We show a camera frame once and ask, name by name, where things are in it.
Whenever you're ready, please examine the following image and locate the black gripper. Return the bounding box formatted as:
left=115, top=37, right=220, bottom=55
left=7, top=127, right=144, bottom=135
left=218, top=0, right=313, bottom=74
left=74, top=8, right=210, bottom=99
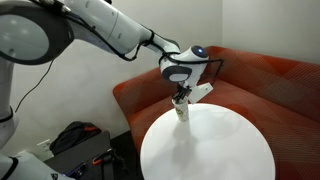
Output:
left=172, top=83, right=193, bottom=104

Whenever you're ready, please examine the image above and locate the white paper cup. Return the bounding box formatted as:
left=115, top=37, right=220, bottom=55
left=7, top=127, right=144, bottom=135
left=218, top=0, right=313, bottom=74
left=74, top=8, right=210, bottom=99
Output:
left=171, top=98, right=191, bottom=123

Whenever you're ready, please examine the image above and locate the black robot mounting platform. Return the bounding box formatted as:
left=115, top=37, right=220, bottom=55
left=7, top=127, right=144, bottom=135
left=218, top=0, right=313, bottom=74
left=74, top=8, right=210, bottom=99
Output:
left=43, top=130, right=135, bottom=180

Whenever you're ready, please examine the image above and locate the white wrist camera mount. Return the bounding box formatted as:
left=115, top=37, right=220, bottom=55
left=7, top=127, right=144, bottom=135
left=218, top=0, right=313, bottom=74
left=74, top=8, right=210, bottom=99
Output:
left=188, top=82, right=214, bottom=105

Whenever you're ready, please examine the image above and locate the white wall outlet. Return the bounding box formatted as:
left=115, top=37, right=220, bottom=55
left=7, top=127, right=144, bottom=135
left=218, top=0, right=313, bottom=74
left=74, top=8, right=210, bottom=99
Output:
left=36, top=139, right=53, bottom=154

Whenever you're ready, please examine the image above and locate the black backpack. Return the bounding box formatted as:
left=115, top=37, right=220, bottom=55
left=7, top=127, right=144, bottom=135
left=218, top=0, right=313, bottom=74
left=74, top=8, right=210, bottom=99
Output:
left=49, top=121, right=103, bottom=157

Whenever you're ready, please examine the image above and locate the thin black camera cable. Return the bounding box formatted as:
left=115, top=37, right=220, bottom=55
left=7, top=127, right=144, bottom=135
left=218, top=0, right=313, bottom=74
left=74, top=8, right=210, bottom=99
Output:
left=13, top=59, right=55, bottom=115

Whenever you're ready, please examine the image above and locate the black clamp orange handle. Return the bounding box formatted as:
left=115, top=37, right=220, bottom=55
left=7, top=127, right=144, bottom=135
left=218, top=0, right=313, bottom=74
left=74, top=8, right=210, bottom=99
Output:
left=91, top=148, right=130, bottom=175

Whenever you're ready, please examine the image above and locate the orange patterned sofa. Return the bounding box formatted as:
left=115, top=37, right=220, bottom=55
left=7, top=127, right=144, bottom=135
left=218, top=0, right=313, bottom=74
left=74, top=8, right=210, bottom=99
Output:
left=112, top=45, right=320, bottom=180

